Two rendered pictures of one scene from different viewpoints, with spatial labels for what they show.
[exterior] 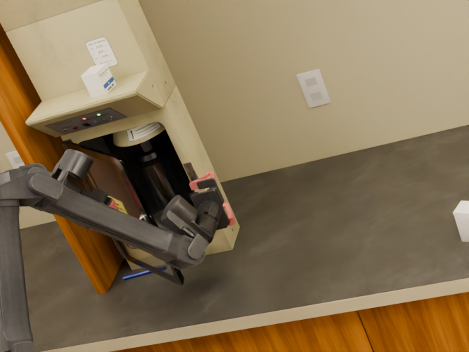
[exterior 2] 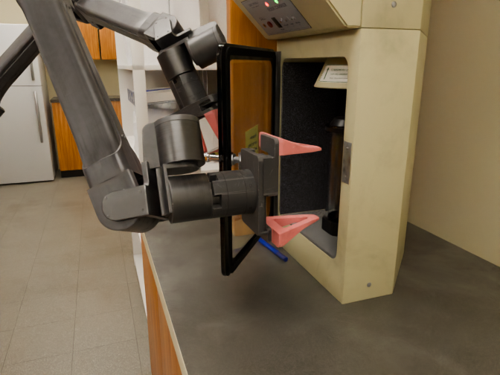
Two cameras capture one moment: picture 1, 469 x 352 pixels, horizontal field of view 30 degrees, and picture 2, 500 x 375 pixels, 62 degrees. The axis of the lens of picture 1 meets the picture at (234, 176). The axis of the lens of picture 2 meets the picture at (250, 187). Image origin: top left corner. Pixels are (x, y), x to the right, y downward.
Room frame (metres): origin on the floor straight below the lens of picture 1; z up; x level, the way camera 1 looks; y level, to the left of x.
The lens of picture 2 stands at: (1.51, -0.29, 1.35)
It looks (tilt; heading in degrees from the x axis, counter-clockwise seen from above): 16 degrees down; 47
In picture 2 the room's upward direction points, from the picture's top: straight up
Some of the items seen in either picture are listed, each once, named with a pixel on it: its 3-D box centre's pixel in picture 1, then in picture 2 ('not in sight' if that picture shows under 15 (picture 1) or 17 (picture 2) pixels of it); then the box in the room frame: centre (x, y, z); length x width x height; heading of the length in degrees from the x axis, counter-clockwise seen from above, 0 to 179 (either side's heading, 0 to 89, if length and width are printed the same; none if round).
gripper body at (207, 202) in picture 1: (208, 214); (235, 192); (1.84, 0.09, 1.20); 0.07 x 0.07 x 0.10; 67
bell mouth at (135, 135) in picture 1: (139, 120); (361, 72); (2.23, 0.18, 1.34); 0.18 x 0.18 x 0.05
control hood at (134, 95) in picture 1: (95, 112); (283, 4); (2.10, 0.26, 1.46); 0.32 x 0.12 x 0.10; 67
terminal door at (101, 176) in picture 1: (123, 212); (251, 152); (2.06, 0.30, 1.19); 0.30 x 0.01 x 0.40; 28
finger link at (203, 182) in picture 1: (209, 186); (286, 161); (1.91, 0.07, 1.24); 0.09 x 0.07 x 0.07; 157
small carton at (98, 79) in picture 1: (98, 80); not in sight; (2.08, 0.21, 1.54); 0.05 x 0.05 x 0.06; 56
